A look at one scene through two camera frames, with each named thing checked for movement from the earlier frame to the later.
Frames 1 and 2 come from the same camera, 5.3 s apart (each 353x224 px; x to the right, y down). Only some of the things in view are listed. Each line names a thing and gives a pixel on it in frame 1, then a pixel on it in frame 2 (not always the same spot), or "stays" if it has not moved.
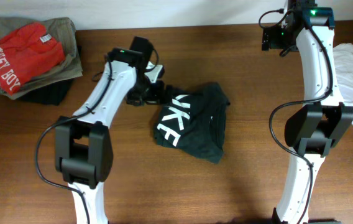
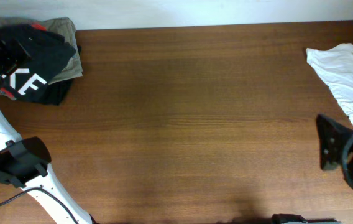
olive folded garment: x=62 y=30 stays
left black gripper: x=156 y=94 -> x=10 y=61
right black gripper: x=275 y=42 -> x=332 y=152
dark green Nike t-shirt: x=194 y=122 -> x=50 y=53
